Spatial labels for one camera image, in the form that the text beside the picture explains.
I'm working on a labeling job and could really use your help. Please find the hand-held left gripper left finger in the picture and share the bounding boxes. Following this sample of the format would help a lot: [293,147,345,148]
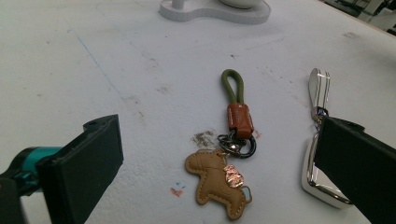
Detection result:
[35,114,125,224]

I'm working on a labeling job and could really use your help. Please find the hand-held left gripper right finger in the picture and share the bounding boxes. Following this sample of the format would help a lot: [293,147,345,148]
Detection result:
[313,116,396,224]

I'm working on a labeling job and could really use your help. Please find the tan leather horse keychain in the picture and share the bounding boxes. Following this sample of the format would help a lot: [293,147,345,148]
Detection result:
[184,68,258,221]

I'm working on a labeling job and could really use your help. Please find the white car key fob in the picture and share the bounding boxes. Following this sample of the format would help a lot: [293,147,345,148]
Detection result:
[301,67,354,209]

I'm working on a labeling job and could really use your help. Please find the white bowl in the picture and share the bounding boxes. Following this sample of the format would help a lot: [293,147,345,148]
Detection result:
[219,0,263,9]

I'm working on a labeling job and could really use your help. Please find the white stand base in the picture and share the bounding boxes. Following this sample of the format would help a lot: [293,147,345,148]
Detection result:
[159,0,272,25]

